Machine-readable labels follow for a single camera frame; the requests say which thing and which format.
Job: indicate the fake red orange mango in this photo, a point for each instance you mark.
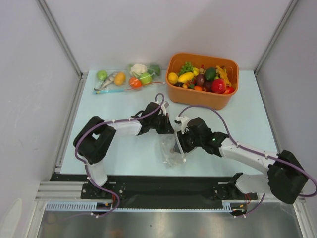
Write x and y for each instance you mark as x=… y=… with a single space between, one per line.
x=229 y=90

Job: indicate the fake green broccoli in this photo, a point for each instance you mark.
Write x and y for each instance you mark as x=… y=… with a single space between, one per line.
x=154 y=70

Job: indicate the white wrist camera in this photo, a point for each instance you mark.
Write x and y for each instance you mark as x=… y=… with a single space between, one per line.
x=183 y=122
x=164 y=105

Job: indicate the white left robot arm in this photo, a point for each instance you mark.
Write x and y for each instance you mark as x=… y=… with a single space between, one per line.
x=94 y=140

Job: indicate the clear zip top bag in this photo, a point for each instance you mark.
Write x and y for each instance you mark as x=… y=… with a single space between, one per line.
x=172 y=152

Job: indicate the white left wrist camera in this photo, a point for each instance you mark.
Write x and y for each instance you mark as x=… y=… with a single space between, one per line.
x=164 y=105

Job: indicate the blue-zip bag with fish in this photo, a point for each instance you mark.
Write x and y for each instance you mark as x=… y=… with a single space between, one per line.
x=112 y=88

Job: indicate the red-zip bag with vegetables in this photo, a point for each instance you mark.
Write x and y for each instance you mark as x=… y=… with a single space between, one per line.
x=156 y=82

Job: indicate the fake dark plum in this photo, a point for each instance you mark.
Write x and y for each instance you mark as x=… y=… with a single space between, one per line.
x=207 y=86

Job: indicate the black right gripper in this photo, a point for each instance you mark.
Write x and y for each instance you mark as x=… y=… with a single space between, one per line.
x=182 y=142

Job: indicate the fake grey fish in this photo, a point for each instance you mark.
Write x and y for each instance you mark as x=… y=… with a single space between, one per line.
x=106 y=82

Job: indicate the fake green grapes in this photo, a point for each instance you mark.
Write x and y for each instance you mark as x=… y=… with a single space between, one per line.
x=187 y=67

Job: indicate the green fake apple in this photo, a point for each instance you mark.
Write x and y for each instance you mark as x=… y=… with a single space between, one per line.
x=102 y=75

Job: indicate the fake orange tomato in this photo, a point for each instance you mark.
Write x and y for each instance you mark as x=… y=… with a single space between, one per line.
x=134 y=83

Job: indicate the fake white cauliflower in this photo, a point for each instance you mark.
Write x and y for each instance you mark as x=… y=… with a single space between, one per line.
x=138 y=69

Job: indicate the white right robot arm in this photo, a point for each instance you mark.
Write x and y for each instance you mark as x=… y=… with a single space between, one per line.
x=280 y=173

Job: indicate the fake green lime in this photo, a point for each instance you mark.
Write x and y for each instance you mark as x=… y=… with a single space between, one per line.
x=145 y=78

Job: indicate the fake purple passion fruit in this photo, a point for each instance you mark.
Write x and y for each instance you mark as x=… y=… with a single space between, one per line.
x=199 y=80

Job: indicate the fake green avocado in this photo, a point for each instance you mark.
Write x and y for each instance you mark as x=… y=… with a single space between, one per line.
x=210 y=74

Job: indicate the yellow fake pear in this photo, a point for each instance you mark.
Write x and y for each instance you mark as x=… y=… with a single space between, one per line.
x=172 y=78

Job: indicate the fake brown potato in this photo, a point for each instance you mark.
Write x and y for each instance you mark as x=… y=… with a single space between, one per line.
x=119 y=79

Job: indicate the fake yellow mango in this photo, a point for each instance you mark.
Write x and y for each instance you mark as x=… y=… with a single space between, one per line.
x=184 y=78

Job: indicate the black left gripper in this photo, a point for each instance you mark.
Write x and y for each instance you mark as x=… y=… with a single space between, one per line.
x=167 y=128

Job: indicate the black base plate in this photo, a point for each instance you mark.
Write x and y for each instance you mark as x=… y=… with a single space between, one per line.
x=160 y=192

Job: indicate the red fake bell pepper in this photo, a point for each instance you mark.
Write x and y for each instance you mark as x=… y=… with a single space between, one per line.
x=218 y=86

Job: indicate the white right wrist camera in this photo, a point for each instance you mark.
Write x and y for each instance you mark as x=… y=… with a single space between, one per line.
x=183 y=122

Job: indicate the orange plastic bin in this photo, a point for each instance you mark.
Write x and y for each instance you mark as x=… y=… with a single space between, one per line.
x=189 y=93

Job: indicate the fake orange ginger root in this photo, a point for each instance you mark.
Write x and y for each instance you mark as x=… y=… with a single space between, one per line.
x=222 y=74

